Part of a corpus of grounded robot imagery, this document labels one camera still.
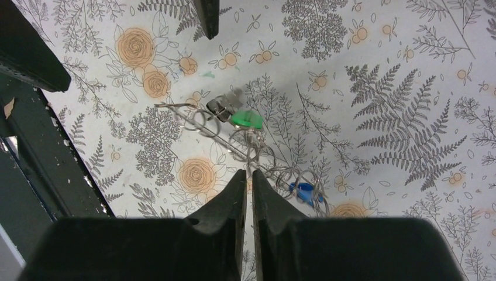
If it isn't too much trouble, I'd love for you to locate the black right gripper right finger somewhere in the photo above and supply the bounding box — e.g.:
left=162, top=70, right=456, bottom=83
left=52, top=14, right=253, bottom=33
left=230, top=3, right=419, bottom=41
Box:
left=252, top=170, right=463, bottom=280

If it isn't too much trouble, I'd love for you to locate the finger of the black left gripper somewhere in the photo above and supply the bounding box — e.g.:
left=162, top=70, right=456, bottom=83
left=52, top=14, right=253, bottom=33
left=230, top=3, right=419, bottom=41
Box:
left=194, top=0, right=220, bottom=40

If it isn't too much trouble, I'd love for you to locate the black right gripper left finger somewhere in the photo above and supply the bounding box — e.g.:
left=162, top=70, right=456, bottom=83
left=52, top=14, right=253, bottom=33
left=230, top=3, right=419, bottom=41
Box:
left=19, top=169, right=246, bottom=280

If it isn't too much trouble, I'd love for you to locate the grey metal key holder plate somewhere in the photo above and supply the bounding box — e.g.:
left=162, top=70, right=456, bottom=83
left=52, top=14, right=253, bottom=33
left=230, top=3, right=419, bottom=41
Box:
left=154, top=88, right=330, bottom=217

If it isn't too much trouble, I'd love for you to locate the floral table mat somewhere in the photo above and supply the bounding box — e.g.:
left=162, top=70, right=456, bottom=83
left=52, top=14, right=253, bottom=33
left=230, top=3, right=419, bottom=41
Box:
left=41, top=1, right=495, bottom=280

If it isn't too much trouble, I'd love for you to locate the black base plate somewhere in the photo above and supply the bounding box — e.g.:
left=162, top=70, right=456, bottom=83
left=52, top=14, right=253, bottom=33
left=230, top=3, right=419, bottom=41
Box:
left=1, top=75, right=113, bottom=259

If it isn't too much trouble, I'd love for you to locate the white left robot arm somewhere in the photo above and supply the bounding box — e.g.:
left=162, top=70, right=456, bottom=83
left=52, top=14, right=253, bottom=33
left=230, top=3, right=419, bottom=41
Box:
left=1, top=1, right=225, bottom=92

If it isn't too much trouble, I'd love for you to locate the blue key tag with key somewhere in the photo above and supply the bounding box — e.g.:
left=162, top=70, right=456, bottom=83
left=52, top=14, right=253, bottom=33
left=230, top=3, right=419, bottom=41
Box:
left=289, top=182, right=324, bottom=207

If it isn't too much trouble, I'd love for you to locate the green key tag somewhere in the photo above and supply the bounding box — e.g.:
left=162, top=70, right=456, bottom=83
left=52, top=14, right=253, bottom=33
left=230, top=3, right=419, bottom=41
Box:
left=230, top=110, right=264, bottom=129

